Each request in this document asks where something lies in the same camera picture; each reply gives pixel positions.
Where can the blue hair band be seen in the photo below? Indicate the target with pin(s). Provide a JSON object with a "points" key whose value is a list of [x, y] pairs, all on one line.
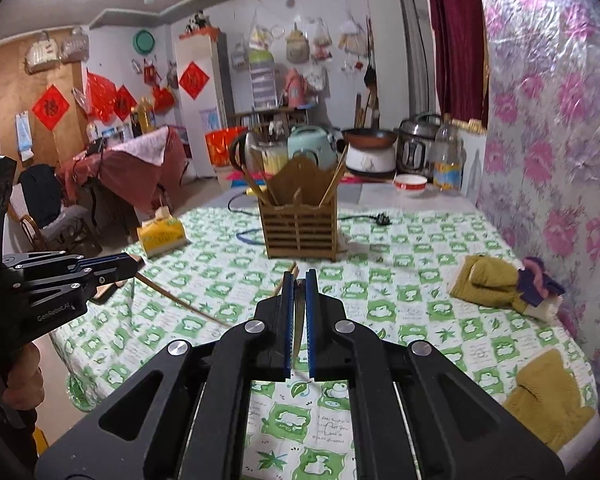
{"points": [[251, 237]]}

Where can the mint green rice cooker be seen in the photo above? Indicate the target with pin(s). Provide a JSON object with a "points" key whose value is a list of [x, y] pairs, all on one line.
{"points": [[315, 143]]}

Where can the yellow white pot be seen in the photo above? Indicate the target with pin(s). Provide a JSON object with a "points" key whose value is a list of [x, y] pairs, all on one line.
{"points": [[274, 157]]}

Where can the yellow tissue pack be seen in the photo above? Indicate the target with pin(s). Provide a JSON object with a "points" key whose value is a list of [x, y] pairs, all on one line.
{"points": [[161, 234]]}

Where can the red covered furniture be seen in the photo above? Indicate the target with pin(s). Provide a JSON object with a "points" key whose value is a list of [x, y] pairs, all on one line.
{"points": [[143, 172]]}

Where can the wooden chopstick four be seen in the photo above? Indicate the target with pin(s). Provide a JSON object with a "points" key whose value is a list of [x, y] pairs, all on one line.
{"points": [[293, 271]]}

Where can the black silver pressure cooker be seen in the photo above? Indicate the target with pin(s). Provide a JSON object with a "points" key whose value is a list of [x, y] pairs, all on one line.
{"points": [[415, 151]]}

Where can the wooden chopstick one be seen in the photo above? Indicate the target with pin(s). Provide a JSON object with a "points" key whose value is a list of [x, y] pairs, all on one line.
{"points": [[259, 192]]}

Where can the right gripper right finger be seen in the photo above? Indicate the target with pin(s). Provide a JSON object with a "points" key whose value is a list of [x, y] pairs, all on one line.
{"points": [[415, 414]]}

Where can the wooden chopstick two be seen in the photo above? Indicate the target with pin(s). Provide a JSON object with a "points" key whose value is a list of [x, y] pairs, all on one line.
{"points": [[180, 302]]}

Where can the wooden chopstick three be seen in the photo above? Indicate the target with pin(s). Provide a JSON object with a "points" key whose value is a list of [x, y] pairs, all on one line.
{"points": [[299, 312]]}

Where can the dark red curtain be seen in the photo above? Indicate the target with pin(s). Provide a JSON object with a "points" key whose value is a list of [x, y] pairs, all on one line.
{"points": [[461, 59]]}

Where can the red white bowl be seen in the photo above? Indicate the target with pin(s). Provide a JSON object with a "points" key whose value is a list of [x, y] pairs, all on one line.
{"points": [[410, 184]]}

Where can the olive green towel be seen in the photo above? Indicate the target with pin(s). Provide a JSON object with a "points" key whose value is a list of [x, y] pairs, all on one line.
{"points": [[495, 283]]}

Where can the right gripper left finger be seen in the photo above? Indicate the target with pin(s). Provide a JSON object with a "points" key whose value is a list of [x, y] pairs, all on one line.
{"points": [[183, 415]]}

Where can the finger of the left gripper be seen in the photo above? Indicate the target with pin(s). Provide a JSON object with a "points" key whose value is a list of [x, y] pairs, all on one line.
{"points": [[52, 277], [63, 258]]}

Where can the red gift bag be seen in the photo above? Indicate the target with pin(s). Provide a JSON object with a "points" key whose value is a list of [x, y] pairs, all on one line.
{"points": [[218, 143]]}

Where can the person left hand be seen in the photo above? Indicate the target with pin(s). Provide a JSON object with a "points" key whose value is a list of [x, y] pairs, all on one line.
{"points": [[25, 386]]}

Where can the green checkered tablecloth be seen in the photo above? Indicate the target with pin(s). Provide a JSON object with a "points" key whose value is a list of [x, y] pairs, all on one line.
{"points": [[393, 279]]}

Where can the white refrigerator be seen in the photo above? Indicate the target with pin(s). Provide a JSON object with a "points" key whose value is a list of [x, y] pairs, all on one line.
{"points": [[206, 97]]}

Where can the yellow cloth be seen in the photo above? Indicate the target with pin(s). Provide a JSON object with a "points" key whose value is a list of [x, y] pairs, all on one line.
{"points": [[547, 401]]}

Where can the brown frying pan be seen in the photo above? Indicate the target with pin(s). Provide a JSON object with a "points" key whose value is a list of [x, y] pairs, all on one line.
{"points": [[369, 138]]}

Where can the plastic oil bottle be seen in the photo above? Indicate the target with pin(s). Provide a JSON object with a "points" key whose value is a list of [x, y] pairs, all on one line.
{"points": [[448, 157]]}

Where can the wooden utensil holder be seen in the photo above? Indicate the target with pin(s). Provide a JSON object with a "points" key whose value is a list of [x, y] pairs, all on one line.
{"points": [[293, 224]]}

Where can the steel electric kettle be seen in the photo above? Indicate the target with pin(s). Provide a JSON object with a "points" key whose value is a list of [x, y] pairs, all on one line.
{"points": [[244, 154]]}

